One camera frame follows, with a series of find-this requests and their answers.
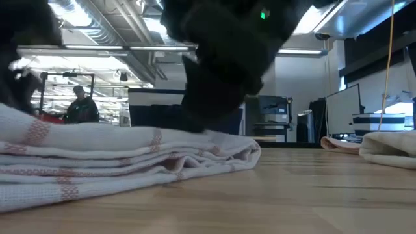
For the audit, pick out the black desk device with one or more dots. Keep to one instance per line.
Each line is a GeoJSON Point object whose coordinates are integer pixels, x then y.
{"type": "Point", "coordinates": [273, 104]}

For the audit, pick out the white towel grey checks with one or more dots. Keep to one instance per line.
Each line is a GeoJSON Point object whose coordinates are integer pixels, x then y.
{"type": "Point", "coordinates": [390, 149]}

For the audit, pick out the red plastic bin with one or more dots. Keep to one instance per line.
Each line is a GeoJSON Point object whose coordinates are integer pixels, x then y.
{"type": "Point", "coordinates": [52, 119]}

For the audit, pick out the white towel red-brown checks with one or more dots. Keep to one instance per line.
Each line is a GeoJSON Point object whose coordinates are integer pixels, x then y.
{"type": "Point", "coordinates": [97, 162]}

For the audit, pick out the pink beige towel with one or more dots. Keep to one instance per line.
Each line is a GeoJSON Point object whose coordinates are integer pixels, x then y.
{"type": "Point", "coordinates": [339, 145]}

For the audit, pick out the person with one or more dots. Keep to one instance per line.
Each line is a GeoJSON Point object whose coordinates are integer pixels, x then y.
{"type": "Point", "coordinates": [83, 110]}

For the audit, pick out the black desk stand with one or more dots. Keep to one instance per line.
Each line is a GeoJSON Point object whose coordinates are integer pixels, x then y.
{"type": "Point", "coordinates": [269, 128]}

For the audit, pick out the black hanging lamp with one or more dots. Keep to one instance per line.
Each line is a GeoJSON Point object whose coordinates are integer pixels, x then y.
{"type": "Point", "coordinates": [123, 77]}

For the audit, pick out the long ceiling light strip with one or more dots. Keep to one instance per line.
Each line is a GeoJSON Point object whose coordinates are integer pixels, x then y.
{"type": "Point", "coordinates": [94, 47]}
{"type": "Point", "coordinates": [159, 48]}

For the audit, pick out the navy white striped basket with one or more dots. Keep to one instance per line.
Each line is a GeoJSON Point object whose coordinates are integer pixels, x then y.
{"type": "Point", "coordinates": [378, 125]}

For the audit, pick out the dark ceiling dome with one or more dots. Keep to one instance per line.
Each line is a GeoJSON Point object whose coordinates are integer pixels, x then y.
{"type": "Point", "coordinates": [321, 36]}

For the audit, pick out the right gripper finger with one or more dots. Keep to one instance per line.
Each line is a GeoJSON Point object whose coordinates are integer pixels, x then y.
{"type": "Point", "coordinates": [188, 97]}
{"type": "Point", "coordinates": [221, 104]}

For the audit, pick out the navy fabric basket white label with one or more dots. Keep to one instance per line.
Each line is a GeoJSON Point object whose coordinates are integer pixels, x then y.
{"type": "Point", "coordinates": [152, 110]}

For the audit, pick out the black metal table frame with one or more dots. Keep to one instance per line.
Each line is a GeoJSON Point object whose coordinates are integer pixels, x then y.
{"type": "Point", "coordinates": [286, 145]}

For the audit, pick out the dark grey cylinder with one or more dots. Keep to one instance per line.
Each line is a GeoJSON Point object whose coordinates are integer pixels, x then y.
{"type": "Point", "coordinates": [305, 126]}

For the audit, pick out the black ceiling beam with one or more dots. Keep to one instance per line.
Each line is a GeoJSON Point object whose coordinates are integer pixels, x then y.
{"type": "Point", "coordinates": [373, 61]}

